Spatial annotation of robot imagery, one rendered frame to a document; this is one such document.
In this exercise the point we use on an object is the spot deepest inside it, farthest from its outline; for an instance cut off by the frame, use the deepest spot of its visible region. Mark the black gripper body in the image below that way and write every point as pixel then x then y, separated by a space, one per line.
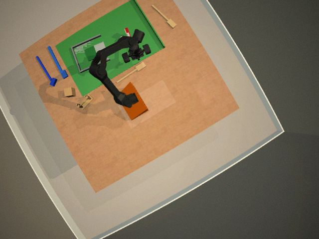
pixel 146 48

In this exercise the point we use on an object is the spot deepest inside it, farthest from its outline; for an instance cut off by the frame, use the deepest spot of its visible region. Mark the green putting mat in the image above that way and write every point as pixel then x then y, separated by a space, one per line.
pixel 111 28

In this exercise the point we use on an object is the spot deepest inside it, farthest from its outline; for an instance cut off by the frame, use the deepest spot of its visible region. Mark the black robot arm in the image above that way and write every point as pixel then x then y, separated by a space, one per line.
pixel 99 71

